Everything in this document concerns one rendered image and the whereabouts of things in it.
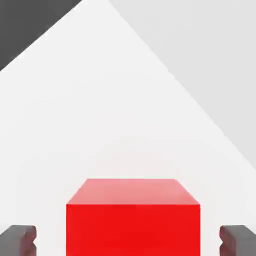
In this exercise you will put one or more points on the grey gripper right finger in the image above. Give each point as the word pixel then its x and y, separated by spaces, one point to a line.
pixel 240 240

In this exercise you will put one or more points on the small red cube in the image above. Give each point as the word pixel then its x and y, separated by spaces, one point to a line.
pixel 133 224

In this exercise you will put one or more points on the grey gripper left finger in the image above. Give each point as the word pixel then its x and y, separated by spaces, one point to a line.
pixel 16 240

